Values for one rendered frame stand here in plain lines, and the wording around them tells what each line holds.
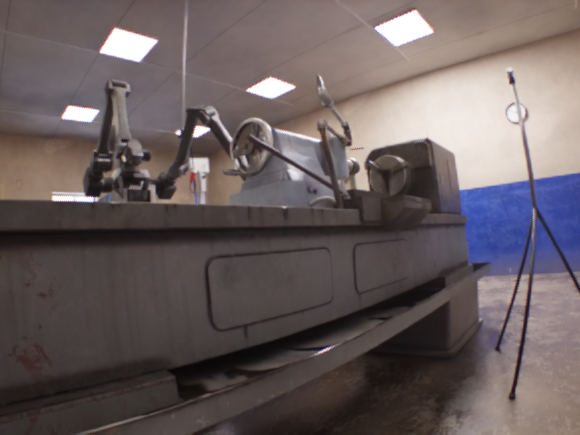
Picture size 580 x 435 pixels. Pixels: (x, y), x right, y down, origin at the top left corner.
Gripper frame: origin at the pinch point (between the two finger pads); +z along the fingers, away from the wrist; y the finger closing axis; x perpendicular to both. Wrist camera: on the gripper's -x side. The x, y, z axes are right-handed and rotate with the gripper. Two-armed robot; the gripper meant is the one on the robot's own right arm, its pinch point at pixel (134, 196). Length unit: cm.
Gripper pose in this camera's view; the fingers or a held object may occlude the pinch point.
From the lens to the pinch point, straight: 132.7
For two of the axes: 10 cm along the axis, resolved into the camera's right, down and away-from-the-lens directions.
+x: -5.9, 5.9, 5.5
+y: 6.8, 0.0, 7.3
